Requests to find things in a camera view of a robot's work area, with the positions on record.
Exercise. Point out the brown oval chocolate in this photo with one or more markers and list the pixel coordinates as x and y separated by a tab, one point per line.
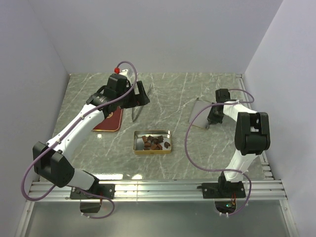
147	146

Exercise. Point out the dark chocolate block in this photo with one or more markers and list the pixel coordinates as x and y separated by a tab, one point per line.
155	140

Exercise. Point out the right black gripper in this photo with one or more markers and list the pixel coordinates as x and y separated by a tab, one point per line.
213	120

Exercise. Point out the red rectangular tray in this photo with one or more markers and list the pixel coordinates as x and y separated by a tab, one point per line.
112	123

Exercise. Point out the metal tongs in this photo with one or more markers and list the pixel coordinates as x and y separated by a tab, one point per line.
135	115

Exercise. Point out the dark heart chocolate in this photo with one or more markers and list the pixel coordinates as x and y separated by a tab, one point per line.
166	145

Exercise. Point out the grey tin lid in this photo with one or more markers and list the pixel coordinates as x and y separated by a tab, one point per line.
201	120

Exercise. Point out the gold tin box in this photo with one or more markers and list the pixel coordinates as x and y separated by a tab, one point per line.
138	143

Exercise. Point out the dark cube chocolate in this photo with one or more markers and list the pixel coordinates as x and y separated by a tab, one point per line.
160	139

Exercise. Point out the round brown chocolate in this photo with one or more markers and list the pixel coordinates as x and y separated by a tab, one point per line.
156	147

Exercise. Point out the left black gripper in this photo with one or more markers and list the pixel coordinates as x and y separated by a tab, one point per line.
138	99

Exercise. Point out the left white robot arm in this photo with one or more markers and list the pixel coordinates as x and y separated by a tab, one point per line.
52	159

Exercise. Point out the aluminium rail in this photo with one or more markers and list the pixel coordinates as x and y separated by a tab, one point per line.
162	190

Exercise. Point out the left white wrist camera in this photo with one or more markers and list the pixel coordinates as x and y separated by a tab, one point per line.
123	74

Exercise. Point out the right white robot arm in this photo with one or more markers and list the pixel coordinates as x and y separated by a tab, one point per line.
252	137

